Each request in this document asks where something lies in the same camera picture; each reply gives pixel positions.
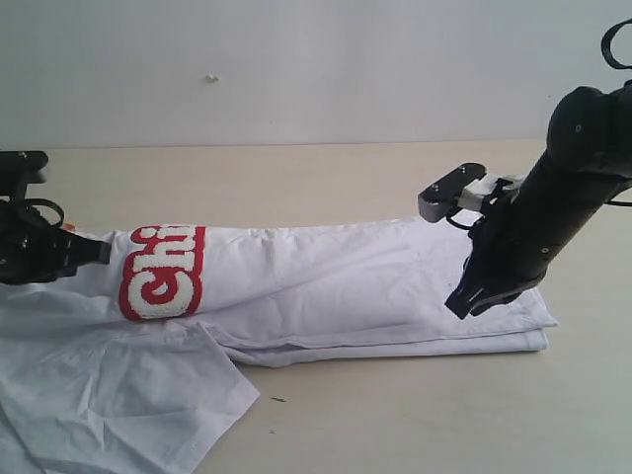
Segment white t-shirt red Chinese patch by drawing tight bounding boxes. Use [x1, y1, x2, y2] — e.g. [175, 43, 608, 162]
[1, 218, 555, 473]

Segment left wrist camera black grey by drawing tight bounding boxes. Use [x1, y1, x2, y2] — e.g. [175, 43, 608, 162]
[0, 150, 48, 199]

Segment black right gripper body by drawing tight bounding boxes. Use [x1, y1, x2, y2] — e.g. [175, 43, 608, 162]
[461, 197, 556, 296]

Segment right wrist camera black grey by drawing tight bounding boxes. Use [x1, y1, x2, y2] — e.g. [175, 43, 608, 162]
[417, 162, 524, 223]

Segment wrist camera black grey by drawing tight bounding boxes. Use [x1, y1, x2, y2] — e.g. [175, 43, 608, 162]
[417, 162, 524, 223]
[0, 150, 48, 199]

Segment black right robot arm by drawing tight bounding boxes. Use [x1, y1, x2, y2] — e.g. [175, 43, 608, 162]
[445, 82, 631, 319]

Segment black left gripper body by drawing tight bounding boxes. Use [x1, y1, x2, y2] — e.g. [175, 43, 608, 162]
[1, 197, 77, 284]

